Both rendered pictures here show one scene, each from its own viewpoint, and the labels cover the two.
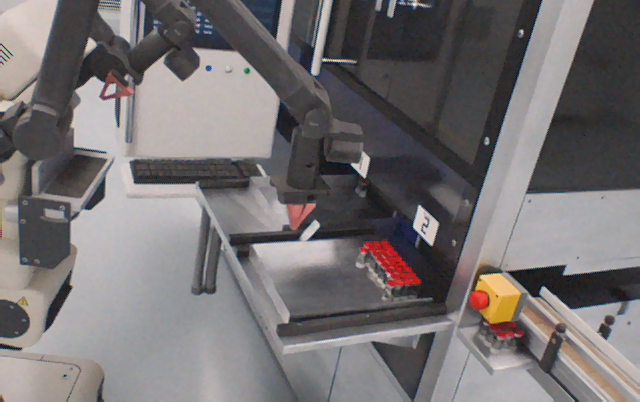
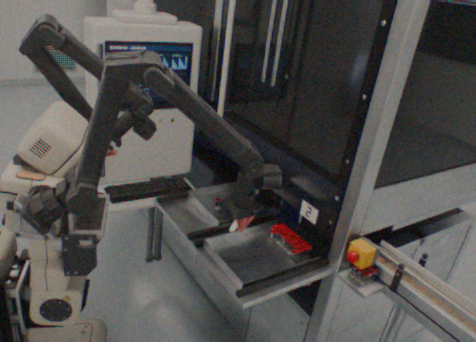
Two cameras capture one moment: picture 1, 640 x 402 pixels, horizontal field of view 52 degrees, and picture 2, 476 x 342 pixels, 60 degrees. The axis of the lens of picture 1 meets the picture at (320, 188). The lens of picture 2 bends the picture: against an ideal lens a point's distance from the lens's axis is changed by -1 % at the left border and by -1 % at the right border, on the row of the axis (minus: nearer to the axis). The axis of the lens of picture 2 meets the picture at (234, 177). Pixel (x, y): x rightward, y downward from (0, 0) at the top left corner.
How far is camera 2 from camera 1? 25 cm
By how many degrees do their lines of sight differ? 7
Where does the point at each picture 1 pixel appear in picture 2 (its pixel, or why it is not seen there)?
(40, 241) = (77, 260)
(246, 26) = (212, 118)
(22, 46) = (57, 141)
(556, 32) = (388, 97)
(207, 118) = (149, 153)
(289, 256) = (227, 242)
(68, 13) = (100, 125)
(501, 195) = (360, 193)
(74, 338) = not seen: hidden behind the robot
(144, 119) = (110, 160)
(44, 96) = (85, 177)
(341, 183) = not seen: hidden behind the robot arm
